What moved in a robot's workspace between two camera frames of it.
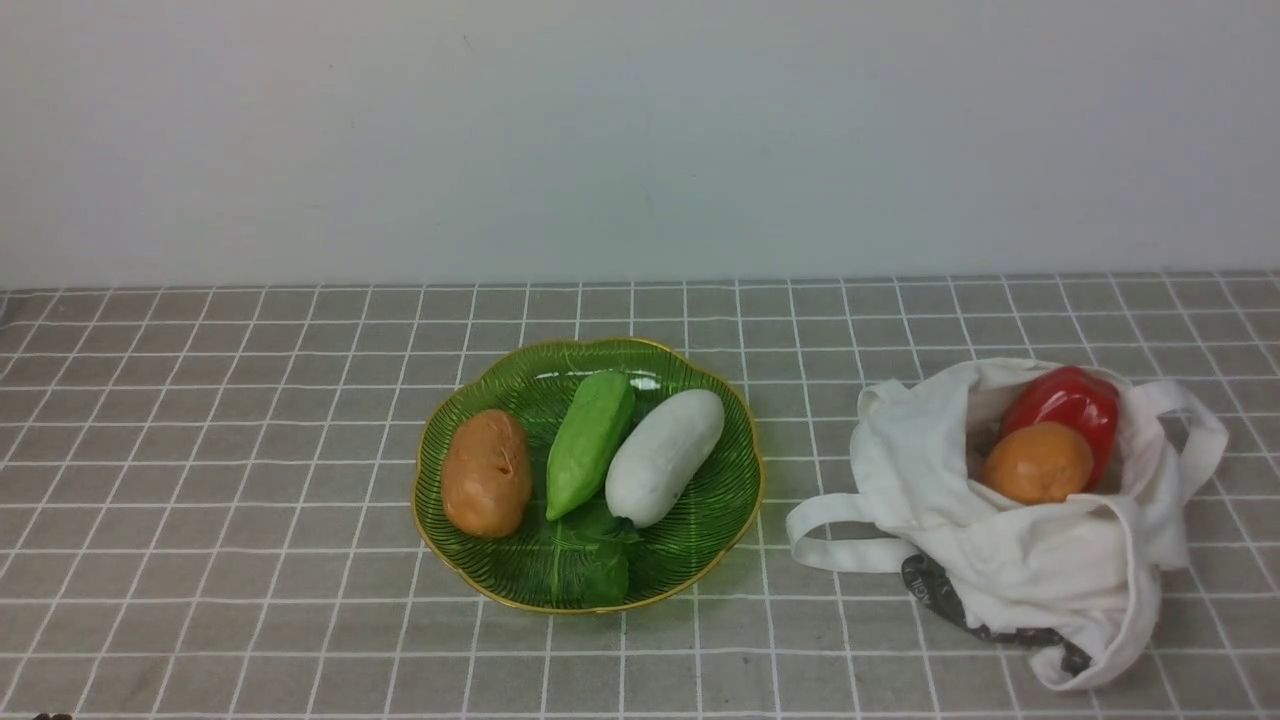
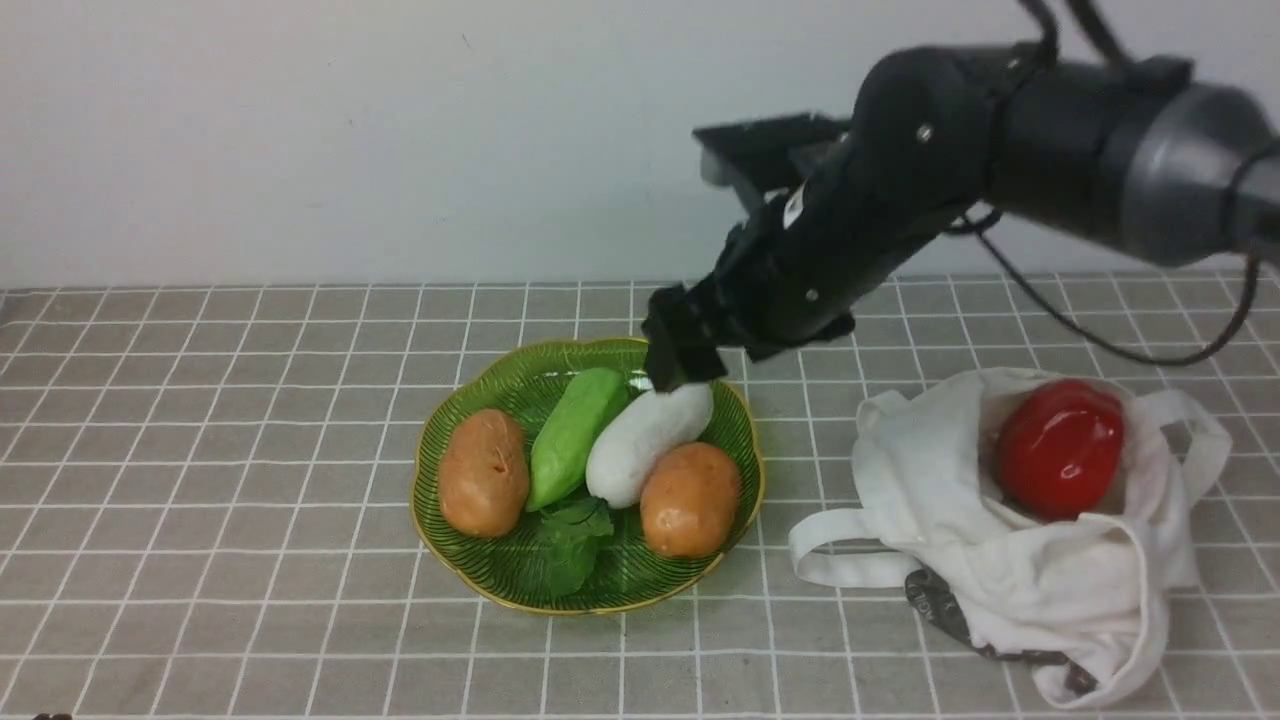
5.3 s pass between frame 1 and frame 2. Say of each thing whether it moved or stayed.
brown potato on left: stayed
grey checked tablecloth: stayed
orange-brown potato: moved
